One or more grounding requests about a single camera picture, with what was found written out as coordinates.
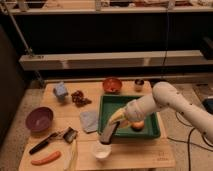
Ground black floor cables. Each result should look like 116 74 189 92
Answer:
166 111 213 171

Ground orange round fruit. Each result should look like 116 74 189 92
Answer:
131 121 145 131

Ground small dark-rimmed cup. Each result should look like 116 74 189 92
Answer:
134 79 144 92

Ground dark grey eraser block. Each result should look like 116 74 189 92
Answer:
99 122 119 145

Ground white paper cup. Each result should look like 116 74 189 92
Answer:
91 141 111 160

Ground grey blue cloth square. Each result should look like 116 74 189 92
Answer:
80 111 98 133

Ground purple bowl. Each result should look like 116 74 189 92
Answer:
25 107 53 133

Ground white metal shelf beam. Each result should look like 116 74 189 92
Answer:
19 50 213 71

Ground brown dried fruit pile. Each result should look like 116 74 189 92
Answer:
71 90 92 107

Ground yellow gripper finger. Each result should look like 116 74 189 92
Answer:
108 108 130 128

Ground black handled tool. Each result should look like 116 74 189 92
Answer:
29 133 58 155

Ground orange sausage toy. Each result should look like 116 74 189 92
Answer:
31 151 61 166

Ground green plastic tray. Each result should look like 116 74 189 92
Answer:
98 95 161 139

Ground white yellow gripper body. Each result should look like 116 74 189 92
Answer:
124 100 144 122

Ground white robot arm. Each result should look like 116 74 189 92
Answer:
109 82 213 143

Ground red bowl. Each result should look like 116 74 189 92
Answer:
102 77 122 93

